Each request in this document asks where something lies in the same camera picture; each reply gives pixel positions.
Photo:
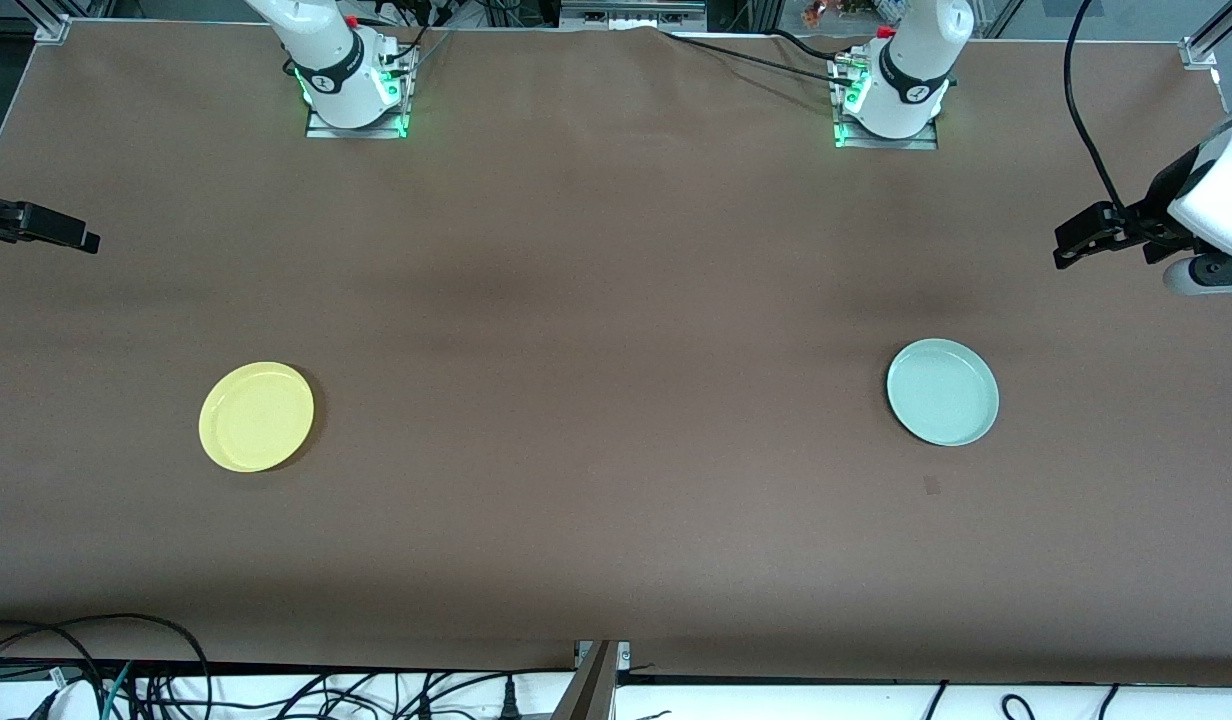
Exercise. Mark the white lower shelf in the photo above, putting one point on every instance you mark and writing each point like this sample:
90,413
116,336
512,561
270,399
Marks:
776,704

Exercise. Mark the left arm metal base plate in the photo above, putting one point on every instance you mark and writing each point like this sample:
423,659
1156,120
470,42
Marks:
886,144

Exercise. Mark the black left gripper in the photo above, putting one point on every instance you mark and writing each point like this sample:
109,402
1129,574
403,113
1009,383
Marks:
1159,206

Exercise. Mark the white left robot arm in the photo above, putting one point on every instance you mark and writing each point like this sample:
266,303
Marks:
916,60

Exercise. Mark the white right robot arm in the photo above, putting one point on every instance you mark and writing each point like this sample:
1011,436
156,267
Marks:
326,60

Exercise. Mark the pale green plate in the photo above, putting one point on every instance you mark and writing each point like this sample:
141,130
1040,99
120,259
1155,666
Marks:
942,392

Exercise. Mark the yellow plate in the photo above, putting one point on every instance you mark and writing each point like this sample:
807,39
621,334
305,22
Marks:
256,417

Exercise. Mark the grey metal rail bracket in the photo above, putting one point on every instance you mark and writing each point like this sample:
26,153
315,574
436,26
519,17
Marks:
631,14

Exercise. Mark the white power adapter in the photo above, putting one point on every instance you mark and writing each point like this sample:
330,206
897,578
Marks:
68,700

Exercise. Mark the aluminium frame post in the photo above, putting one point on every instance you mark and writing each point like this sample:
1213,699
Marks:
588,685
1211,40
54,22

